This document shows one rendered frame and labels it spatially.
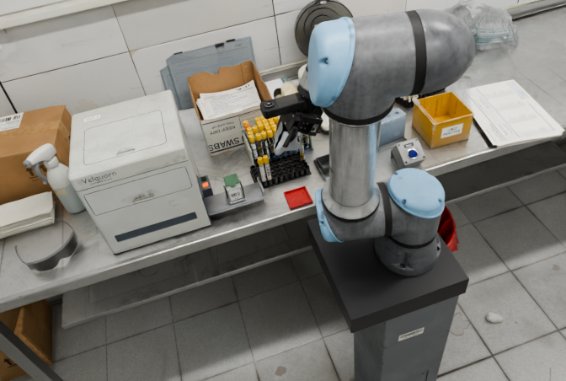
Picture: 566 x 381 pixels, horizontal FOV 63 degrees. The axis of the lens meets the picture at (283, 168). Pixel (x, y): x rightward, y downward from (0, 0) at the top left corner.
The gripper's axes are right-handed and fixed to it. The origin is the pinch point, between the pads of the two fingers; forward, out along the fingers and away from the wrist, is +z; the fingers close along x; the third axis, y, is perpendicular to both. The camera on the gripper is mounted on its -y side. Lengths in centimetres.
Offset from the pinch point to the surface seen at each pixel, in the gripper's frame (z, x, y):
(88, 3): -6, 57, -48
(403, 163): -7.2, -8.4, 36.2
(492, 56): -33, 35, 92
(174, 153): 2.3, -3.8, -27.9
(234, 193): 14.6, -2.1, -7.6
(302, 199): 12.0, -5.2, 12.2
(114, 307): 102, 25, -23
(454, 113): -19, 7, 60
